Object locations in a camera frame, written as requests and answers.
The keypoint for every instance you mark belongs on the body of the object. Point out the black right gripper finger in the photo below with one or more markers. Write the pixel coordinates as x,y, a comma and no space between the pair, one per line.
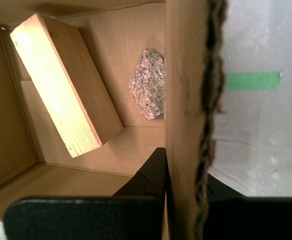
86,217
261,220

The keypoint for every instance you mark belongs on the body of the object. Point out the light wooden block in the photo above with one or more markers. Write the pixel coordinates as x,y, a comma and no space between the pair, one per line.
68,87

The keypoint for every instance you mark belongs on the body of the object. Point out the brown cardboard box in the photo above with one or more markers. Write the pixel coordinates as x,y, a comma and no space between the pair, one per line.
183,100

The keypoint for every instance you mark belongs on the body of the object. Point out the speckled pink granite rock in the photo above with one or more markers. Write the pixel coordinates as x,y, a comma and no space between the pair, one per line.
149,85

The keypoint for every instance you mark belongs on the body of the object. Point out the white plastic table cover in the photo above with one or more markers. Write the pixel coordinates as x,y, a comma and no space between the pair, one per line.
261,137

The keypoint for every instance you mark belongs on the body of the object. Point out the long green tape strip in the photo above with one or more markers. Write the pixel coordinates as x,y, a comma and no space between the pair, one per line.
253,81

